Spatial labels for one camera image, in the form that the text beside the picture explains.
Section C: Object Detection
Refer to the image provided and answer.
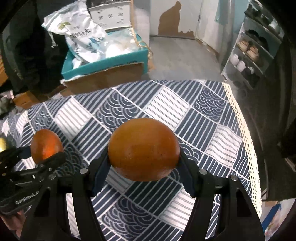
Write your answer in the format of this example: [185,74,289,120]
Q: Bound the small brown cardboard box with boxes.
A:
[13,91,41,109]

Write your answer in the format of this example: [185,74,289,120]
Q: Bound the grey crumpled cloth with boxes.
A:
[0,90,18,119]

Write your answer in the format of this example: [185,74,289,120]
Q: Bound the white patterned storage box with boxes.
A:
[89,1,132,31]

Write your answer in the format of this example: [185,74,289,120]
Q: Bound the person's left hand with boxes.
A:
[1,210,26,238]

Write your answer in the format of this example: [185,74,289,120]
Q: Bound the large brown cardboard box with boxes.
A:
[62,63,144,94]

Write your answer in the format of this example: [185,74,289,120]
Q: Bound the clear plastic bag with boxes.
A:
[99,27,149,58]

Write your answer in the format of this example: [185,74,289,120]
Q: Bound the white printed rice bag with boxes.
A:
[42,1,107,63]

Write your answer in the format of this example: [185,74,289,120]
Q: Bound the white shoe rack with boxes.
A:
[221,1,285,89]

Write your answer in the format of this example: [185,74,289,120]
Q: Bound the orange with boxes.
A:
[108,118,180,182]
[30,129,64,164]

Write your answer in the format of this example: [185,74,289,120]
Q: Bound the teal cardboard box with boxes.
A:
[61,44,149,80]

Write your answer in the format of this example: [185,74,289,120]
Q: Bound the dark hanging clothes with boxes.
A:
[1,1,70,94]

